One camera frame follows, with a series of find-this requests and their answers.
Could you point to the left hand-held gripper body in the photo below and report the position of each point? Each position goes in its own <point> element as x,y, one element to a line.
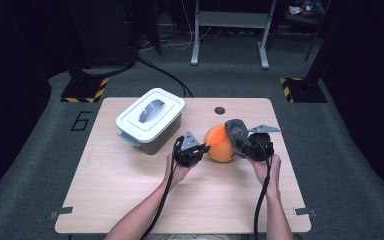
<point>186,156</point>

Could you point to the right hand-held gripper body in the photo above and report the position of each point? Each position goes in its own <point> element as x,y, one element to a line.
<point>258,150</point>

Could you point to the orange plush toy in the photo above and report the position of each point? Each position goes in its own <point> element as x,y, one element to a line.
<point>218,146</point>

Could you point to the translucent grey storage box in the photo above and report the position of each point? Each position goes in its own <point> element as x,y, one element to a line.
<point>166,138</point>

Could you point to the grey fluffy cloth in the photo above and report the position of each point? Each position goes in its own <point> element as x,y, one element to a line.
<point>236,133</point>

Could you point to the person's left hand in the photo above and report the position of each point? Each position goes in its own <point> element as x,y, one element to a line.
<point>181,175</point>

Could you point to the person's right hand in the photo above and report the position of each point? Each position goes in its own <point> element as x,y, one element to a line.
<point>276,173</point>

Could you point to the round dark table grommet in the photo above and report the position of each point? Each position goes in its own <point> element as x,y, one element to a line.
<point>219,110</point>

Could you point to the black yellow striped stand base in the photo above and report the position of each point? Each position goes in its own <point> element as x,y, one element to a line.
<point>86,91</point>
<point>305,91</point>

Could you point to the white metal stand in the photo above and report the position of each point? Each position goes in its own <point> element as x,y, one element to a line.
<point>233,20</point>

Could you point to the colourful clutter pile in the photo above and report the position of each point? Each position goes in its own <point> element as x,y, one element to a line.
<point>295,10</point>

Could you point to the black equipment cabinet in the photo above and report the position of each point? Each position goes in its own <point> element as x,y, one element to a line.
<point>106,33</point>

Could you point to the grey table corner bracket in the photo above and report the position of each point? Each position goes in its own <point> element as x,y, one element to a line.
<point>61,212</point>
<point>305,211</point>

